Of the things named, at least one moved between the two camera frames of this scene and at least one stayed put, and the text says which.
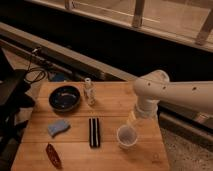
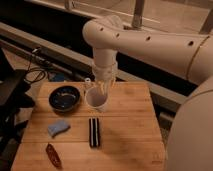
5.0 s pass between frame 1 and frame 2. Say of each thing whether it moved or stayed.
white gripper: moved
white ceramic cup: moved
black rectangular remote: stayed
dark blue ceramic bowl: stayed
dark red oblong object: stayed
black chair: stayed
